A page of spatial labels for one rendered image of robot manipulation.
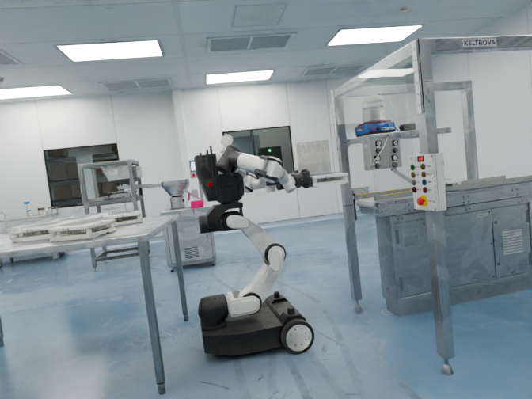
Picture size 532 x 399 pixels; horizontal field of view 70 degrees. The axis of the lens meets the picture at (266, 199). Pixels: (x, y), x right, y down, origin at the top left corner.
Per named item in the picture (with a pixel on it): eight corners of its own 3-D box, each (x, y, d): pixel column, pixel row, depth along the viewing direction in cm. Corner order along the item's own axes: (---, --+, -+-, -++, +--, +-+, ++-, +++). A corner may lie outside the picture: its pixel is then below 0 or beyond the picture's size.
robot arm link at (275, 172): (291, 172, 222) (284, 162, 203) (285, 188, 221) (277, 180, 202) (275, 167, 225) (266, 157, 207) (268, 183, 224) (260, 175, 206)
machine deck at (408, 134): (369, 140, 245) (368, 134, 244) (343, 146, 281) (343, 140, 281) (452, 132, 258) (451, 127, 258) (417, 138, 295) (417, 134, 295)
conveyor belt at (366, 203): (374, 209, 253) (373, 201, 252) (356, 207, 277) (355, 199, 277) (537, 186, 283) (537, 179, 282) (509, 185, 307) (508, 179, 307)
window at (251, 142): (229, 189, 763) (222, 131, 755) (229, 189, 764) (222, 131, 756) (295, 182, 783) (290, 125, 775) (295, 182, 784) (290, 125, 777)
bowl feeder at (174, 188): (162, 211, 485) (159, 182, 482) (165, 209, 520) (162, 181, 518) (201, 207, 492) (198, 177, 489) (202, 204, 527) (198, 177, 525)
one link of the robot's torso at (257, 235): (278, 270, 243) (221, 226, 234) (271, 264, 261) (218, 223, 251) (292, 251, 245) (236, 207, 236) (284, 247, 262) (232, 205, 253)
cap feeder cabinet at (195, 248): (167, 272, 474) (159, 212, 469) (171, 263, 530) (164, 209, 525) (218, 265, 483) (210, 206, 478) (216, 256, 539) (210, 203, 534)
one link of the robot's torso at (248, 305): (229, 320, 236) (227, 299, 236) (226, 309, 256) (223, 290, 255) (261, 313, 241) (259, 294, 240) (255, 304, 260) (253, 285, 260)
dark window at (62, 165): (51, 209, 714) (43, 150, 707) (51, 209, 715) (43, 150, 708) (124, 200, 733) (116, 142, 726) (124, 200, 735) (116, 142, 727)
